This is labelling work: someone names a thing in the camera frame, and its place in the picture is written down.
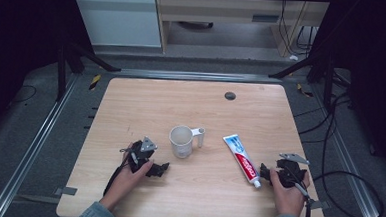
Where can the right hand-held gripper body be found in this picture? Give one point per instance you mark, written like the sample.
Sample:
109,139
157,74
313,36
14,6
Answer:
289,172

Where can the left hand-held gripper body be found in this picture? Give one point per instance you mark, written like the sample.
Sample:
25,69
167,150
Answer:
139,156

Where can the white toothpaste tube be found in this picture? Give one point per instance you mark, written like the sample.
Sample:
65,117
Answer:
243,160

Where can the white cup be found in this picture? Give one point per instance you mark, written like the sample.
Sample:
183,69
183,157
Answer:
181,142

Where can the person's right hand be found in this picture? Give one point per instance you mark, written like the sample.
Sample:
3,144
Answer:
288,198

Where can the person's left hand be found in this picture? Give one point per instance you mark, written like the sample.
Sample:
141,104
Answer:
127,181

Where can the grey tape piece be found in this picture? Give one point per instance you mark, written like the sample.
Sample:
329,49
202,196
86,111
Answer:
320,205
65,191

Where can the grey table grommet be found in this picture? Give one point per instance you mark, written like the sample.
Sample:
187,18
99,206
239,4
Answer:
230,96

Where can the yellow black tape strip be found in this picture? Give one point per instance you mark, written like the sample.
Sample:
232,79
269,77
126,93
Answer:
303,91
95,82

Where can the black metal stand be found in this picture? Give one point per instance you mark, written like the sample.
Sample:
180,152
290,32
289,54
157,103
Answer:
61,71
328,82

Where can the white plug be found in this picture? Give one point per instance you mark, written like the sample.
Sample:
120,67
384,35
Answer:
294,57

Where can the white cabinet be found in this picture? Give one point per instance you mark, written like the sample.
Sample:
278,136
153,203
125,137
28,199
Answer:
119,19

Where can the metal floor rail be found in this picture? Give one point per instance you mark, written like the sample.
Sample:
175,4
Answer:
196,76
357,184
31,153

